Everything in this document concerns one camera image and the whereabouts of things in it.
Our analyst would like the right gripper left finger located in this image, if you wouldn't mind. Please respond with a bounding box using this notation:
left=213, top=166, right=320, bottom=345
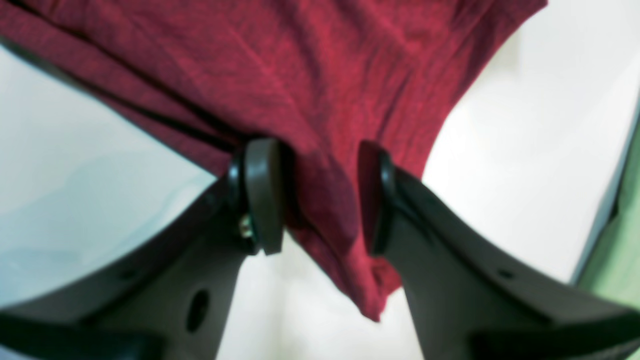
left=1, top=138, right=285, bottom=360

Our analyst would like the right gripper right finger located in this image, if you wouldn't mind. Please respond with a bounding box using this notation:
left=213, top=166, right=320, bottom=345
left=358, top=141, right=640, bottom=360

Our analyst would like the dark red t-shirt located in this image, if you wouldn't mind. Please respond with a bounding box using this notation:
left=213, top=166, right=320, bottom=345
left=1, top=0, right=547, bottom=322

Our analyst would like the green cloth sheet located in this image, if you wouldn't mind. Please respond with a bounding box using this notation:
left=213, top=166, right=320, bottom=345
left=578, top=126, right=640, bottom=309

